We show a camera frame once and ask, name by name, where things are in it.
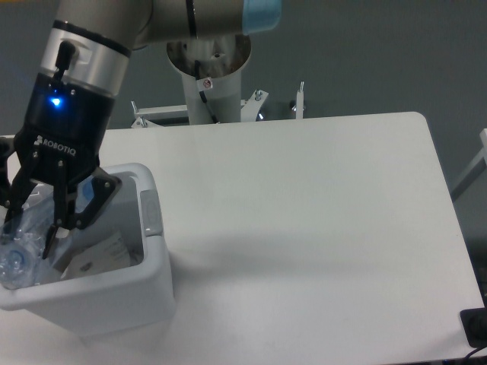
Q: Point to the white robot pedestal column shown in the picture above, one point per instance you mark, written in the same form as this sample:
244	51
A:
211	70

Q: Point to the black device at edge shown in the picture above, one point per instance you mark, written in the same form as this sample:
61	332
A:
474	325

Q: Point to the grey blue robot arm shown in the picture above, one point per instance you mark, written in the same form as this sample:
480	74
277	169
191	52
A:
83	66

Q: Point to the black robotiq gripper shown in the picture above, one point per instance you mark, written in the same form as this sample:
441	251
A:
59	145

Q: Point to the clear plastic water bottle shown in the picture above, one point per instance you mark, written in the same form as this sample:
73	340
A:
23	240

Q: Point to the white plastic trash can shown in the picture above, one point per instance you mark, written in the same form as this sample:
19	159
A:
113	275

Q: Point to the white frame at right edge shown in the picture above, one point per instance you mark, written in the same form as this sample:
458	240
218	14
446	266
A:
472	171

